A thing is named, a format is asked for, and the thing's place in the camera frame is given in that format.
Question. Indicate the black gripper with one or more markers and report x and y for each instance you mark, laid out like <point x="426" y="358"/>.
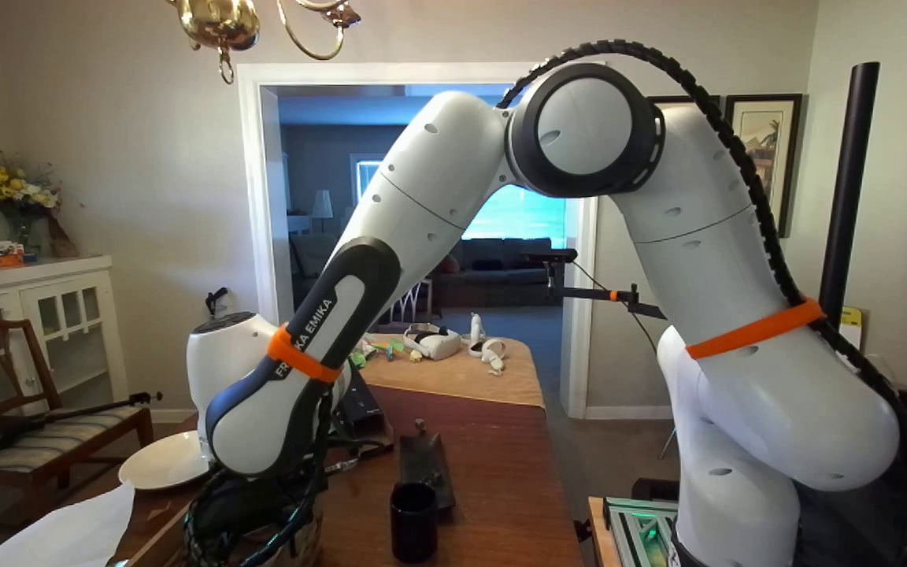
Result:
<point x="253" y="507"/>

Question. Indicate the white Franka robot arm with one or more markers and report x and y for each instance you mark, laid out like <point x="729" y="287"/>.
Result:
<point x="768" y="397"/>

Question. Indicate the white plate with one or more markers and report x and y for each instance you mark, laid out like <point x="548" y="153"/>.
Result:
<point x="159" y="460"/>

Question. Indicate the black mug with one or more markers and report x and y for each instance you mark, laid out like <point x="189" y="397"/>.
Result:
<point x="412" y="524"/>

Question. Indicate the large white cloth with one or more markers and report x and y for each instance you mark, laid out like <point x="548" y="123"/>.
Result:
<point x="63" y="538"/>

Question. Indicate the wooden chair striped seat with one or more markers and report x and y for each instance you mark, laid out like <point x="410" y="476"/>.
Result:
<point x="63" y="433"/>

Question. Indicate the black floor stand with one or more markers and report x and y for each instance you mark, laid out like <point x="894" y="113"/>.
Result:
<point x="211" y="302"/>

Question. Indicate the white plastic object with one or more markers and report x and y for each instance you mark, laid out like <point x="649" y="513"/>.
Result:
<point x="438" y="345"/>
<point x="492" y="353"/>

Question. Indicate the white glass-door cabinet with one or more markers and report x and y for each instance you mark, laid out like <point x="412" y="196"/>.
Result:
<point x="54" y="315"/>

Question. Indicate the small white bottle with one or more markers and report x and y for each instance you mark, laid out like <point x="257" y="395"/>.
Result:
<point x="476" y="332"/>

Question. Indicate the white table lamp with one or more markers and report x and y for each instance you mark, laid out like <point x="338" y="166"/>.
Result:
<point x="321" y="207"/>

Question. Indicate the dark sofa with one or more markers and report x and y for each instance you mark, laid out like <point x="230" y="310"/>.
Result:
<point x="506" y="268"/>

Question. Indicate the bright glass window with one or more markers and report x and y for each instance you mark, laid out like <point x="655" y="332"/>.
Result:
<point x="365" y="176"/>
<point x="535" y="217"/>

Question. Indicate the dark glass vase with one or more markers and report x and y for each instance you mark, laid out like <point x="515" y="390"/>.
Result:
<point x="29" y="237"/>

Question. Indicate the yellow flower bouquet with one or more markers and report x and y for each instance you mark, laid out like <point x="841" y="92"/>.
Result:
<point x="13" y="188"/>

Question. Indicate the brass chandelier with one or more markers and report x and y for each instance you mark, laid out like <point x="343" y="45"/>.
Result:
<point x="219" y="20"/>

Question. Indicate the small yellow item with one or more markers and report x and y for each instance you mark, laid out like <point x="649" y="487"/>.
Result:
<point x="851" y="329"/>

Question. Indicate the black vertical pole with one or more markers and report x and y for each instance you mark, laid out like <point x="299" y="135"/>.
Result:
<point x="851" y="192"/>

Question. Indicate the white door frame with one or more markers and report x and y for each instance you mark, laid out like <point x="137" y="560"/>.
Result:
<point x="253" y="208"/>

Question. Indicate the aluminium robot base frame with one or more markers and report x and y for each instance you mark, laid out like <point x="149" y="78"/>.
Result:
<point x="638" y="532"/>

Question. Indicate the black camera boom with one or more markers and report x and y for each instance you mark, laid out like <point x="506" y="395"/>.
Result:
<point x="620" y="297"/>

